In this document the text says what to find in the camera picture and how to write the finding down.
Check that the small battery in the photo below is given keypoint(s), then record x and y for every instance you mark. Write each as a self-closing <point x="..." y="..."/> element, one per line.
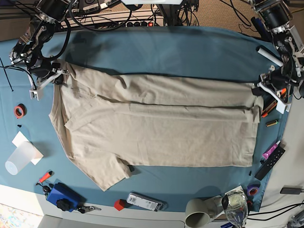
<point x="272" y="123"/>

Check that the red cube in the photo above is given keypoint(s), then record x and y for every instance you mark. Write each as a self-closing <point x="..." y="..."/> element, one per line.
<point x="120" y="204"/>

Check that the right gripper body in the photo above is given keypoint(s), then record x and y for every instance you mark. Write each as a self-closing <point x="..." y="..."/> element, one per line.
<point x="45" y="75"/>

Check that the purple tape roll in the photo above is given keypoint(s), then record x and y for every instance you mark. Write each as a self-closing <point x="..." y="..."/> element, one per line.
<point x="252" y="189"/>

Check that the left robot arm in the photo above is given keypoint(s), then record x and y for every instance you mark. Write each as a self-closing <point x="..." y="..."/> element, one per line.
<point x="276" y="17"/>

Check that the white paper card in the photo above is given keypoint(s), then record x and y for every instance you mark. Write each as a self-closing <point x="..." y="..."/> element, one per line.
<point x="19" y="140"/>

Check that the black cable tie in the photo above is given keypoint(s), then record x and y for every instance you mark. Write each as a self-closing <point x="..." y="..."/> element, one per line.
<point x="6" y="75"/>

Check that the beige T-shirt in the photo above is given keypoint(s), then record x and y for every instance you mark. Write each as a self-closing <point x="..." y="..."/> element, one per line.
<point x="106" y="123"/>

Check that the black computer mouse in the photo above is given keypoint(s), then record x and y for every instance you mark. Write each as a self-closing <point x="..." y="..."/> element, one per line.
<point x="301" y="89"/>

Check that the red tape roll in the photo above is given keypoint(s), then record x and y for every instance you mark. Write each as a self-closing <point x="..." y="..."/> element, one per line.
<point x="20" y="111"/>

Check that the white paper roll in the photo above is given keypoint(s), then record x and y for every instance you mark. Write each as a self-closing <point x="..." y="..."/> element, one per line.
<point x="267" y="54"/>

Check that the black adapter on table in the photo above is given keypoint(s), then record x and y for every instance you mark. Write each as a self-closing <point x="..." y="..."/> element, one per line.
<point x="291" y="190"/>

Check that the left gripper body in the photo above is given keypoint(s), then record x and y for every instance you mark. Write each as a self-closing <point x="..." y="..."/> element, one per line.
<point x="274" y="81"/>

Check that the orange black utility knife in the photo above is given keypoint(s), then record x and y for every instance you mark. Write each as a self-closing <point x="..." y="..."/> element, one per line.
<point x="271" y="103"/>

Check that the blue box with knob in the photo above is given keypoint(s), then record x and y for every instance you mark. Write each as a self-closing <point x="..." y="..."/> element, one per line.
<point x="64" y="198"/>

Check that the purple glue tube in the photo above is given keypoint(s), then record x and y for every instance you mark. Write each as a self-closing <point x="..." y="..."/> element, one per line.
<point x="266" y="154"/>

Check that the blue table cloth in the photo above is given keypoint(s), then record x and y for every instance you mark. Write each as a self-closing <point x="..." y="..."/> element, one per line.
<point x="199" y="52"/>

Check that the black power strip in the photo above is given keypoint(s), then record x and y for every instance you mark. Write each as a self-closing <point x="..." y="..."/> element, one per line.
<point x="137" y="24"/>

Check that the orange marker pen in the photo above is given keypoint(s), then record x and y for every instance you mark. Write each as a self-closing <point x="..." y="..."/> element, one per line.
<point x="44" y="177"/>

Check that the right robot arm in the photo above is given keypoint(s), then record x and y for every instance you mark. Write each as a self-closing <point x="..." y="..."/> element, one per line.
<point x="27" y="53"/>

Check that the black remote control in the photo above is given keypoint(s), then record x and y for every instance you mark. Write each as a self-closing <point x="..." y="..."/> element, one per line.
<point x="269" y="163"/>

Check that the translucent plastic cup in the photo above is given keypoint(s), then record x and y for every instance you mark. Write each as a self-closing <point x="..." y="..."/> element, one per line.
<point x="21" y="157"/>

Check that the beige ceramic mug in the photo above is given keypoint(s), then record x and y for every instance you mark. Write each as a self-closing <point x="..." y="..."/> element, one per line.
<point x="200" y="212"/>

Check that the clear wine glass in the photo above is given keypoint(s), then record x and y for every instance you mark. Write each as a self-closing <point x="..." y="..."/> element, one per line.
<point x="235" y="207"/>

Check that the clear plastic packaged item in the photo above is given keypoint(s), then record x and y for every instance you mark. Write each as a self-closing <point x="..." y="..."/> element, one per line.
<point x="145" y="202"/>

